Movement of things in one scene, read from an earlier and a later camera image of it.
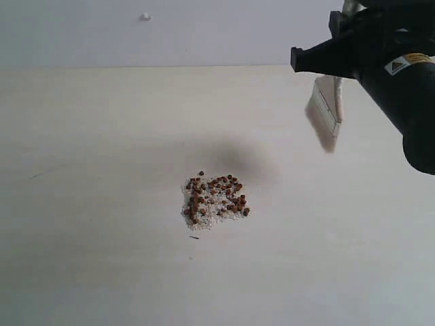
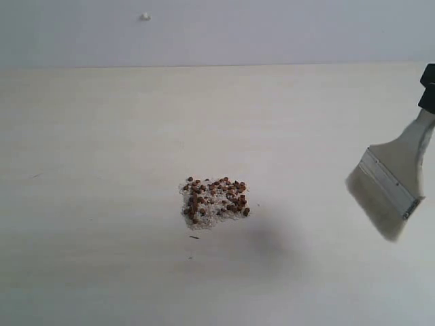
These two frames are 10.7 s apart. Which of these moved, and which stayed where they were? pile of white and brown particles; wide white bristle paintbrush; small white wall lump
Moved: wide white bristle paintbrush
Stayed: small white wall lump; pile of white and brown particles
